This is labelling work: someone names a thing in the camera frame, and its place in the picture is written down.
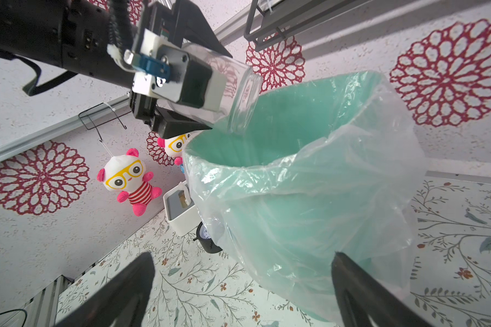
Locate glass peanut jar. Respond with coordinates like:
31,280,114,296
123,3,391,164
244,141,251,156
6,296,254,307
168,43,262,134

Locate green trash bin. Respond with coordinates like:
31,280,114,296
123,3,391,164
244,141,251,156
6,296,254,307
183,73,418,320

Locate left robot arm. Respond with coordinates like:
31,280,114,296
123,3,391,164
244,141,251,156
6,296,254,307
0,1,233,138

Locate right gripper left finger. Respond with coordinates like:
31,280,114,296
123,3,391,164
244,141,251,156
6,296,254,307
56,252,155,327

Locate plush toy blue dotted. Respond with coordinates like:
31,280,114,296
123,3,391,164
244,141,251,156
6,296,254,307
157,133,193,173

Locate plush toy red striped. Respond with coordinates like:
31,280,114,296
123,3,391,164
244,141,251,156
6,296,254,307
96,148,162,217

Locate black alarm clock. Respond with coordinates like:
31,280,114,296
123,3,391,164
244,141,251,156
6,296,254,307
193,222,222,254

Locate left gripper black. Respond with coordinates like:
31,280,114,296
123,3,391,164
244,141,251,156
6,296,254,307
128,0,232,139

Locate black wire wall rack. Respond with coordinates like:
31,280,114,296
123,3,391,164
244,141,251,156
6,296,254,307
78,99,131,143

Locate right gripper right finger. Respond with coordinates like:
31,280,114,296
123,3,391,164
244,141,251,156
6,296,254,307
331,252,430,327

